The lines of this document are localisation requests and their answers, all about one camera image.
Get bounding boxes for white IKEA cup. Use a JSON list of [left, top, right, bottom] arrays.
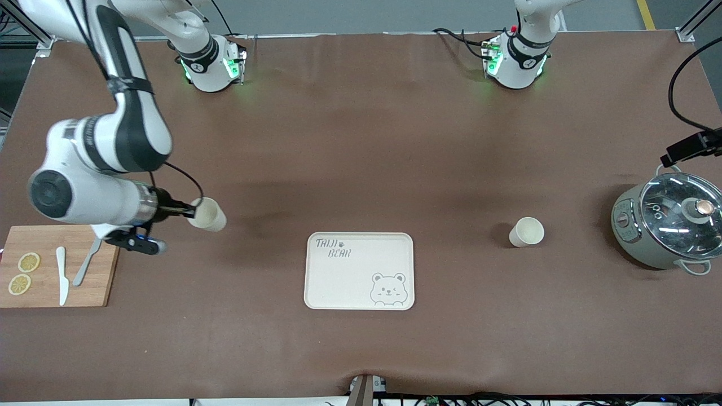
[[509, 217, 545, 248], [186, 196, 227, 232]]

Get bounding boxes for glass pot lid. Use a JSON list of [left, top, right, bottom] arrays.
[[639, 172, 722, 260]]

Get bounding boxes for grey-green electric cooking pot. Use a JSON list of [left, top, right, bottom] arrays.
[[611, 164, 722, 276]]

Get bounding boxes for grey plastic knife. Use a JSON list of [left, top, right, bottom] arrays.
[[72, 237, 103, 287]]

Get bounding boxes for white plastic knife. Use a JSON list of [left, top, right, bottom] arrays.
[[55, 246, 70, 306]]

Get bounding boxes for wooden cutting board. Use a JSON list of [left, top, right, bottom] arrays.
[[0, 226, 121, 308]]

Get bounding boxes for cream bear print tray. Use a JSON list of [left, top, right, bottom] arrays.
[[304, 232, 415, 311]]

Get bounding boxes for brown table cover mat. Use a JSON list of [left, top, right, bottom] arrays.
[[0, 31, 722, 402]]

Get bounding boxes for aluminium frame post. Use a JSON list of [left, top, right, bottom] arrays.
[[0, 0, 57, 57], [676, 0, 722, 43]]

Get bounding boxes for aluminium table edge rail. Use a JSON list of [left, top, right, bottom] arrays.
[[135, 32, 520, 43]]

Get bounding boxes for black right arm base cable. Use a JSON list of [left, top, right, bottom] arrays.
[[210, 0, 249, 40]]

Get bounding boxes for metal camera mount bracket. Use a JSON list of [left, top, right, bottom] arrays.
[[347, 373, 388, 406]]

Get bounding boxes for black left arm base cables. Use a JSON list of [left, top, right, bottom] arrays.
[[433, 27, 492, 60]]

